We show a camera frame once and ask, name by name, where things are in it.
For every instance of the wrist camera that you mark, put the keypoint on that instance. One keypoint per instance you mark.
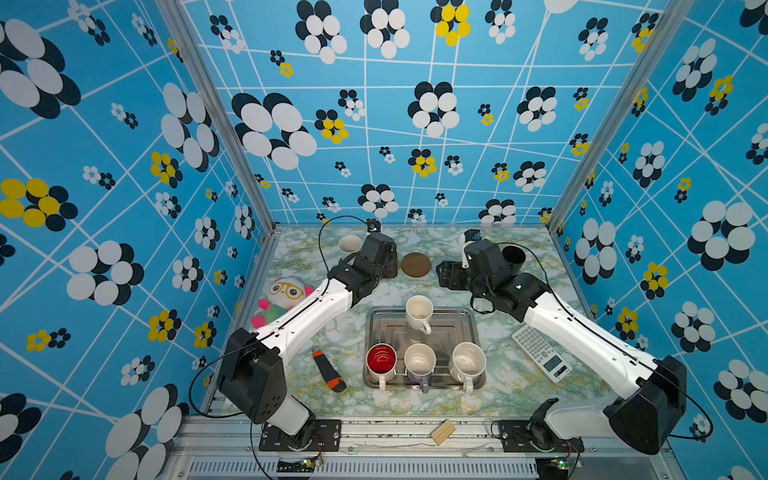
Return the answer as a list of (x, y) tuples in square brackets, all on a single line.
[(467, 238), (373, 225)]

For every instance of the red interior mug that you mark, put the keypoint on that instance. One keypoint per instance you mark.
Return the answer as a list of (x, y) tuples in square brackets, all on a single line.
[(381, 361)]

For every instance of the metal tray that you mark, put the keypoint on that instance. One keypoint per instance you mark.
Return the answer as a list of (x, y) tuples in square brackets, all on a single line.
[(450, 327)]

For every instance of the white calculator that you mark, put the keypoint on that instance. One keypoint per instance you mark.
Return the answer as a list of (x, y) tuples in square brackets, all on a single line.
[(541, 352)]

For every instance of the brown wooden round coaster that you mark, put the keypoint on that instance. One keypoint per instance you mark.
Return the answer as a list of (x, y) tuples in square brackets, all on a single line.
[(415, 265)]

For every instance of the white mug front right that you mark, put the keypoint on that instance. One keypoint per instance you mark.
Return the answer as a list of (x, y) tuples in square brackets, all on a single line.
[(466, 364)]

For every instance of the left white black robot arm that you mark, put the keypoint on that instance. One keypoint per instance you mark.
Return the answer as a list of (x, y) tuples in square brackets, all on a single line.
[(252, 372)]

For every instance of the black mug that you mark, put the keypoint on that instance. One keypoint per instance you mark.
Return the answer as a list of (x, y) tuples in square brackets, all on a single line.
[(515, 257)]

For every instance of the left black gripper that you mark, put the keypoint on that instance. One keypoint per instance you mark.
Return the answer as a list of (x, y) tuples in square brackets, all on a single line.
[(392, 264)]

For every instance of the aluminium front rail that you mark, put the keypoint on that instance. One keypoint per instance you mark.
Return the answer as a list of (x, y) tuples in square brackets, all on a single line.
[(404, 448)]

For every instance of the plush toy white pink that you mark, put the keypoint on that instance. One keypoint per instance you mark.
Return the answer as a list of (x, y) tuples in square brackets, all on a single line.
[(282, 295)]

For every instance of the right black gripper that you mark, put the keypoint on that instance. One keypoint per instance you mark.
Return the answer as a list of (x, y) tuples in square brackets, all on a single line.
[(450, 271)]

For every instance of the light blue mug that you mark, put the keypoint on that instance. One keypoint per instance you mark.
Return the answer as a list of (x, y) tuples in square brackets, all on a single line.
[(349, 244)]

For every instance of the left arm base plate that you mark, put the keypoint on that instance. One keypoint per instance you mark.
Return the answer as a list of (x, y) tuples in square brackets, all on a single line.
[(317, 435)]

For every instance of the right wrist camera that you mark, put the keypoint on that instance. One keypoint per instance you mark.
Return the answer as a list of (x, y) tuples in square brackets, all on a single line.
[(467, 238)]

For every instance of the white mug back row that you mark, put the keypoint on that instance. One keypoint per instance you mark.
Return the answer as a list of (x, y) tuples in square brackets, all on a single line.
[(419, 311)]

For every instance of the small wooden block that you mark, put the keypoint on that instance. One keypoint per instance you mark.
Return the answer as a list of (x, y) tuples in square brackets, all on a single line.
[(443, 432)]

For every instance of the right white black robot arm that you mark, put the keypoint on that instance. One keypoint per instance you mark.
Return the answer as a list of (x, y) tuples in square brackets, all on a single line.
[(648, 395)]

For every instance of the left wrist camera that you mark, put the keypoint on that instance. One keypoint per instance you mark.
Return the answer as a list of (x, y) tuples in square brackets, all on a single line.
[(373, 225)]

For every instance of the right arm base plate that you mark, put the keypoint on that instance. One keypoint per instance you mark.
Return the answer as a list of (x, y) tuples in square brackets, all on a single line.
[(524, 436)]

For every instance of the purple mug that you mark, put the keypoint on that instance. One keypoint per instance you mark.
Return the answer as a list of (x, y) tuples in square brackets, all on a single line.
[(420, 362)]

